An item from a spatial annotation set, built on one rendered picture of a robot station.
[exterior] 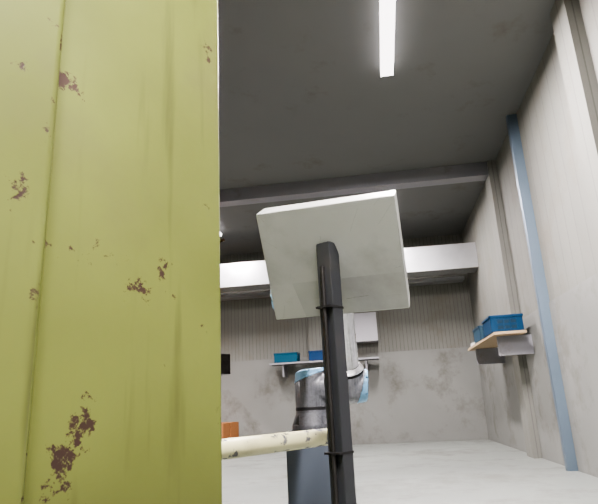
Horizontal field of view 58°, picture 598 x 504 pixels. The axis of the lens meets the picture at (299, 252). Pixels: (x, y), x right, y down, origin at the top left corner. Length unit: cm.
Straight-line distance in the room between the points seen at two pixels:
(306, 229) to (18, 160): 67
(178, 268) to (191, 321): 11
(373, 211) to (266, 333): 942
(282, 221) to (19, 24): 68
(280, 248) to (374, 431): 909
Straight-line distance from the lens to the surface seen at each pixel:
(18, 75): 98
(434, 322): 1048
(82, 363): 101
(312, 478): 252
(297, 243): 133
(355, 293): 134
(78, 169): 108
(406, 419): 1033
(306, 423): 253
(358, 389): 252
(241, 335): 1075
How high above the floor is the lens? 70
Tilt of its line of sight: 16 degrees up
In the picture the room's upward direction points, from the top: 3 degrees counter-clockwise
